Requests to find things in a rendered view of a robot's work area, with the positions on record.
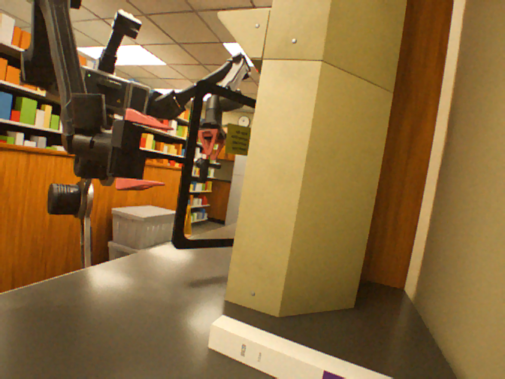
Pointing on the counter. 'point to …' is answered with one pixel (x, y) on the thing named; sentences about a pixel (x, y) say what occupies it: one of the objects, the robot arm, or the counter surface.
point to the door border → (193, 164)
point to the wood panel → (408, 141)
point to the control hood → (249, 31)
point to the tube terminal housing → (315, 154)
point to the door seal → (192, 162)
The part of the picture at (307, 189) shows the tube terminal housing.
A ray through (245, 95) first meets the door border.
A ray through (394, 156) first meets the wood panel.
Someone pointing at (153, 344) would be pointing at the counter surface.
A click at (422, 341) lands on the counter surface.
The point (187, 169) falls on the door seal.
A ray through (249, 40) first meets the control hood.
